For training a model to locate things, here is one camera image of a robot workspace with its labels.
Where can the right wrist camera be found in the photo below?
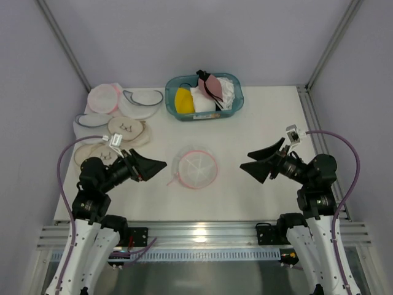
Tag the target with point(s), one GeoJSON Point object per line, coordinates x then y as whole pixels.
{"type": "Point", "coordinates": [295, 135]}

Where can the pink-trimmed laundry bag stack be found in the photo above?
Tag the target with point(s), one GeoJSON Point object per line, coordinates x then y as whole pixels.
{"type": "Point", "coordinates": [104, 98]}

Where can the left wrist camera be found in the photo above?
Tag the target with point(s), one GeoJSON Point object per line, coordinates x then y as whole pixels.
{"type": "Point", "coordinates": [114, 140]}

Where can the right aluminium side rail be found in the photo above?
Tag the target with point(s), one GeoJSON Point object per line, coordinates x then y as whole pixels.
{"type": "Point", "coordinates": [319, 143]}

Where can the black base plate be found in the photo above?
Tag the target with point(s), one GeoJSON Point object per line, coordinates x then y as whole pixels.
{"type": "Point", "coordinates": [269, 235]}
{"type": "Point", "coordinates": [134, 237]}

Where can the beige laundry bag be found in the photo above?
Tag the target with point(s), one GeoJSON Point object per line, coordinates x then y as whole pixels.
{"type": "Point", "coordinates": [85, 151]}
{"type": "Point", "coordinates": [135, 133]}

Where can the pink-trimmed mesh laundry bag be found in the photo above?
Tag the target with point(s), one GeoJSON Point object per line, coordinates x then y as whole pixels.
{"type": "Point", "coordinates": [194, 167]}

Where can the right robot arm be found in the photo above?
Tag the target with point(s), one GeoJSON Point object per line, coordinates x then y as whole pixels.
{"type": "Point", "coordinates": [314, 232]}

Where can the aluminium front rail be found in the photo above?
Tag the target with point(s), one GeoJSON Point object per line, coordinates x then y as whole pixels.
{"type": "Point", "coordinates": [200, 235]}

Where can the beige laundry bag upper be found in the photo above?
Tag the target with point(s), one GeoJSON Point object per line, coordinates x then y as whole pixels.
{"type": "Point", "coordinates": [135, 133]}

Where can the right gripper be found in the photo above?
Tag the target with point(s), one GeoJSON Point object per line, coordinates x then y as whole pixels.
{"type": "Point", "coordinates": [277, 163]}

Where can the left aluminium corner post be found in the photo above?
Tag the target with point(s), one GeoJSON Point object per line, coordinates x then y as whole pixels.
{"type": "Point", "coordinates": [63, 42]}

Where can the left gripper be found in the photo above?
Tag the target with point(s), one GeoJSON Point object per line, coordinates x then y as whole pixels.
{"type": "Point", "coordinates": [134, 168]}

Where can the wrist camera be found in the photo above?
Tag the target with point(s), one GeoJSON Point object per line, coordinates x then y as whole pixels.
{"type": "Point", "coordinates": [114, 140]}
{"type": "Point", "coordinates": [295, 135]}

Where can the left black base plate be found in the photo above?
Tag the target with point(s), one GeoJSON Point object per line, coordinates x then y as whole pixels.
{"type": "Point", "coordinates": [134, 237]}

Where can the slotted cable duct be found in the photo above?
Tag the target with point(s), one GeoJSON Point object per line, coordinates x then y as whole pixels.
{"type": "Point", "coordinates": [205, 255]}

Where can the pink and black bra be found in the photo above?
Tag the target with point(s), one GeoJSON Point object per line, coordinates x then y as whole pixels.
{"type": "Point", "coordinates": [209, 85]}

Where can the aluminium corner post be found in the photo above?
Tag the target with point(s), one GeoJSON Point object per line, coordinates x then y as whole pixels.
{"type": "Point", "coordinates": [63, 42]}
{"type": "Point", "coordinates": [338, 34]}

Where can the beige laundry bag lower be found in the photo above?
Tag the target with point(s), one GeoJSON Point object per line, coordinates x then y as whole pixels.
{"type": "Point", "coordinates": [85, 151]}

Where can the white lace bra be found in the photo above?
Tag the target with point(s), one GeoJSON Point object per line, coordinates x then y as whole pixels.
{"type": "Point", "coordinates": [228, 93]}

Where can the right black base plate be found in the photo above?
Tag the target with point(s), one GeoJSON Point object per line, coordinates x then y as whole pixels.
{"type": "Point", "coordinates": [269, 235]}

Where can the yellow bra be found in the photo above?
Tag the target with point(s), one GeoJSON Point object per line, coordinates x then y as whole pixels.
{"type": "Point", "coordinates": [184, 101]}

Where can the right aluminium corner post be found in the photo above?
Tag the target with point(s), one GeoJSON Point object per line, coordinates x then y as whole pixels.
{"type": "Point", "coordinates": [338, 34]}

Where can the grey-trimmed folded laundry bag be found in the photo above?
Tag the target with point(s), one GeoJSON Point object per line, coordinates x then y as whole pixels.
{"type": "Point", "coordinates": [92, 124]}

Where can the teal plastic basket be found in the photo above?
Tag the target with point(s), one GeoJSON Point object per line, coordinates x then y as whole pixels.
{"type": "Point", "coordinates": [187, 81]}

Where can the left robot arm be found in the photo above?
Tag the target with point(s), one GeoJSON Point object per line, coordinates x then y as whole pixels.
{"type": "Point", "coordinates": [93, 234]}

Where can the grey-trimmed open laundry bag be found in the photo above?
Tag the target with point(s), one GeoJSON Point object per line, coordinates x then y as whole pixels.
{"type": "Point", "coordinates": [140, 104]}

